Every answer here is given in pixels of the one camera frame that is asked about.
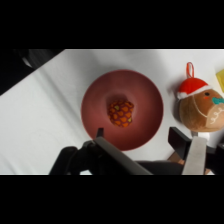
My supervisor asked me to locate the black covered robot stand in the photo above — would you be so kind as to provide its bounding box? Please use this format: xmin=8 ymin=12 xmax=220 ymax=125
xmin=0 ymin=49 xmax=65 ymax=97

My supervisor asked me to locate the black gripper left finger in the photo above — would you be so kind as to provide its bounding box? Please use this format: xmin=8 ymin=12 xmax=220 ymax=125
xmin=89 ymin=127 xmax=153 ymax=176

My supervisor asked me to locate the yellow cube block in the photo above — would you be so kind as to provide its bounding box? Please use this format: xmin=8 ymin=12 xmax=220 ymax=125
xmin=215 ymin=68 xmax=224 ymax=93

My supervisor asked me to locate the pink bowl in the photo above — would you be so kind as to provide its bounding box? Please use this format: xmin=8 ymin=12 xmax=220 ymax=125
xmin=80 ymin=68 xmax=165 ymax=152

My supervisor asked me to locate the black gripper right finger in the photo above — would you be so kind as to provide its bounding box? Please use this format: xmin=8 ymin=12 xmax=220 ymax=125
xmin=167 ymin=126 xmax=208 ymax=176

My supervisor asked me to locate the gingerbread plush with santa hat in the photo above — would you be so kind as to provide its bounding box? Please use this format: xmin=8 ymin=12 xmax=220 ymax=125
xmin=175 ymin=61 xmax=224 ymax=133

